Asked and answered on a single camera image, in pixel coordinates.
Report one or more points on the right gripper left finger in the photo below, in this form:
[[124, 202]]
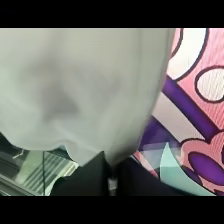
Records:
[[90, 180]]

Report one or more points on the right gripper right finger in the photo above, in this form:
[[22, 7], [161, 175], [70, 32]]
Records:
[[143, 183]]

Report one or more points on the white garment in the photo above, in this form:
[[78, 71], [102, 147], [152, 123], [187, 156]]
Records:
[[76, 90]]

